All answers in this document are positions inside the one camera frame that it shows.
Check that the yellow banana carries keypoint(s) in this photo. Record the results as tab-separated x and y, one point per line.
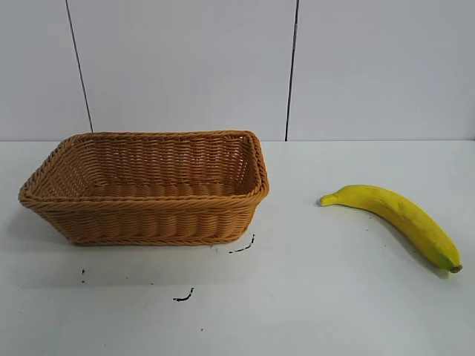
408	219

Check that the brown woven wicker basket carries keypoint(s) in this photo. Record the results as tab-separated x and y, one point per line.
148	222

